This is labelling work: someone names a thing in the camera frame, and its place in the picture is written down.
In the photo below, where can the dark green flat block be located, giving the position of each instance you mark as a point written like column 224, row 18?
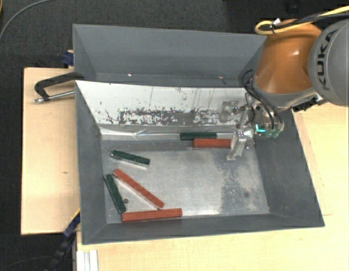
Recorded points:
column 130, row 157
column 198, row 136
column 115, row 193

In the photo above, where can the red-brown flat block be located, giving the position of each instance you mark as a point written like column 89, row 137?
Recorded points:
column 152, row 215
column 138, row 188
column 211, row 143

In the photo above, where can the grey metal bin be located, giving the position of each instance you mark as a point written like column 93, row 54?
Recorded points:
column 191, row 185

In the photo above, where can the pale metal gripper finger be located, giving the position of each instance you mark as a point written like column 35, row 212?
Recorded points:
column 240, row 147
column 232, row 148

